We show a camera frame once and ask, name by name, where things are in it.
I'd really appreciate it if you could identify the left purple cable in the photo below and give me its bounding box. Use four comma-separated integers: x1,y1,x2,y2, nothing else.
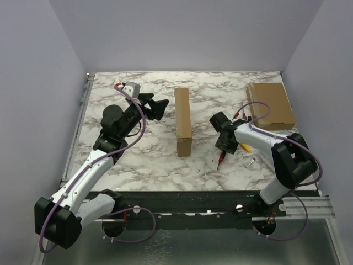
38,82,157,253

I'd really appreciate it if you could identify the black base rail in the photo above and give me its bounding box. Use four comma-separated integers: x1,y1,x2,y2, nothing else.
103,191,286,230

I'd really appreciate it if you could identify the brown cardboard express box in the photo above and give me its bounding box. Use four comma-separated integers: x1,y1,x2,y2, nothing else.
174,87,192,157

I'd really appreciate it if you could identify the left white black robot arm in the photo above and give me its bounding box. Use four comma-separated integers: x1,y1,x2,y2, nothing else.
34,93,169,253

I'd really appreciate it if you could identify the aluminium extrusion frame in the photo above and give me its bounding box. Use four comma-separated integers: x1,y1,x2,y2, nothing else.
35,72,345,265

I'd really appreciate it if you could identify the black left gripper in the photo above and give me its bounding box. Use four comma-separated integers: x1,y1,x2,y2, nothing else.
120,93,169,139

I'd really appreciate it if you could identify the small silver metal piece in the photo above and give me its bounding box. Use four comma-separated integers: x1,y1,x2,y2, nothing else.
245,157,256,168

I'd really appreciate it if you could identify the red black utility knife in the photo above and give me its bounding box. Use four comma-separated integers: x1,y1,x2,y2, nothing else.
217,151,227,171

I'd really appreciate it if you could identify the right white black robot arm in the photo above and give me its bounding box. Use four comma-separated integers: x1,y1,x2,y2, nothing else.
210,112,318,216

